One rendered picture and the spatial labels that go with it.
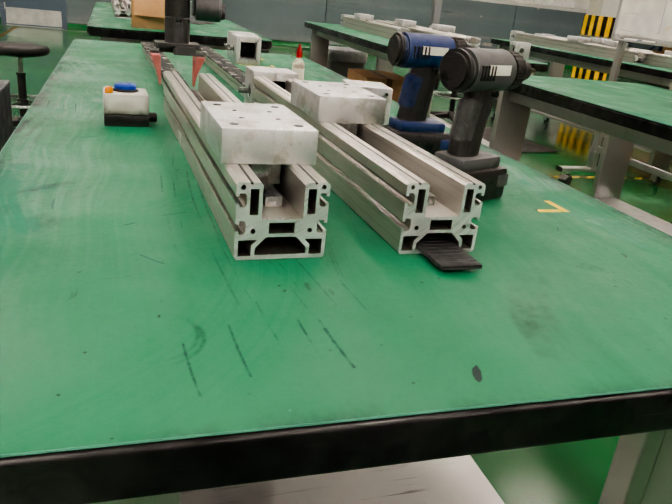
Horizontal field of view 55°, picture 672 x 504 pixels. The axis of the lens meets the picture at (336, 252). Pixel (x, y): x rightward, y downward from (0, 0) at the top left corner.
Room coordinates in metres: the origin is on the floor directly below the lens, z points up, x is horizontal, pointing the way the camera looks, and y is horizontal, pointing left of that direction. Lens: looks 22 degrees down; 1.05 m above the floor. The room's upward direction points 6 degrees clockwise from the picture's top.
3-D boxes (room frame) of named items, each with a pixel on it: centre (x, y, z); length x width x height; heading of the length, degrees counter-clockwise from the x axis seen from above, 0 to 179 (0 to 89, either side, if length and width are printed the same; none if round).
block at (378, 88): (1.43, -0.02, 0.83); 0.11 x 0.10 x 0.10; 103
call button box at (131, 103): (1.24, 0.42, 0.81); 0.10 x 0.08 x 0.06; 111
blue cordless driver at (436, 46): (1.23, -0.15, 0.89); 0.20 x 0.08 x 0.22; 112
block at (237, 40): (2.42, 0.41, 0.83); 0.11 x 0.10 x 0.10; 112
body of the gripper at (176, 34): (1.59, 0.42, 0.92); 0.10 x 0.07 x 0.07; 111
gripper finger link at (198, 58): (1.60, 0.40, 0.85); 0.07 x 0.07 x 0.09; 21
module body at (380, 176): (1.09, 0.03, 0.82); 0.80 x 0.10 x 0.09; 21
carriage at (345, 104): (1.09, 0.03, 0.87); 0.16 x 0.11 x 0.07; 21
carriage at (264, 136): (0.79, 0.11, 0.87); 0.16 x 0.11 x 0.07; 21
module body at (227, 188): (1.02, 0.20, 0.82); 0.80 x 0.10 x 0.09; 21
